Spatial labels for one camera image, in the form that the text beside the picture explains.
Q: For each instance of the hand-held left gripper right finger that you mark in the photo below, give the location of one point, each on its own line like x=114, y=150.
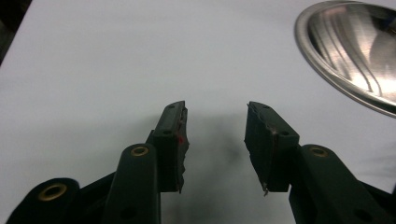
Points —
x=264, y=146

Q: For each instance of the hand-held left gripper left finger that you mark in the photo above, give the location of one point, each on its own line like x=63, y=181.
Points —
x=169, y=146

